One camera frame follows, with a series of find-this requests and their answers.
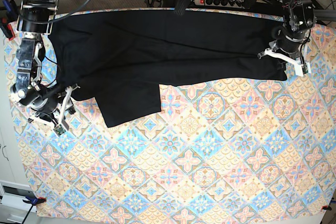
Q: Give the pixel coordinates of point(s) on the orange clamp lower right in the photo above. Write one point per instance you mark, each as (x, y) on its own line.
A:
(327, 208)

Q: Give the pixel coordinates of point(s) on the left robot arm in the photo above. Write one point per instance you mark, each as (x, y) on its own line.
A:
(292, 35)

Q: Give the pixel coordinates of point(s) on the blue clamp lower left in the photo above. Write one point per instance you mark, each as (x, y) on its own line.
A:
(33, 202)

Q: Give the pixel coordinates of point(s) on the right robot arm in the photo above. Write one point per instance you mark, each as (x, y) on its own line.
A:
(32, 22)

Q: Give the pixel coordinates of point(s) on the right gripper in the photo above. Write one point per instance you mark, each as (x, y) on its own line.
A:
(49, 107)

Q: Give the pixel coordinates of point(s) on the patterned tablecloth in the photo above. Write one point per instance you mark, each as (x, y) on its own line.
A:
(231, 150)

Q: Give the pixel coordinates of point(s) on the black T-shirt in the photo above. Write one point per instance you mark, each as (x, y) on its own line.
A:
(121, 58)

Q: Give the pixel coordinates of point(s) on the white cabinet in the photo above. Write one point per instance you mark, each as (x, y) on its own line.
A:
(12, 170)

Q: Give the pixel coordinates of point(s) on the blue clamp upper left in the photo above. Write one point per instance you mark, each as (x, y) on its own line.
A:
(9, 14)

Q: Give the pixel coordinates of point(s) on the white power strip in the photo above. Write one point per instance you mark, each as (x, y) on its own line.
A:
(219, 3)

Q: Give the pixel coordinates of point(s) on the blue clamp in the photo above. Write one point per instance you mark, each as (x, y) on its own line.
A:
(33, 202)
(9, 14)

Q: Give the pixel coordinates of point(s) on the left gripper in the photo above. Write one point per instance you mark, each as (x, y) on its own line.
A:
(288, 50)

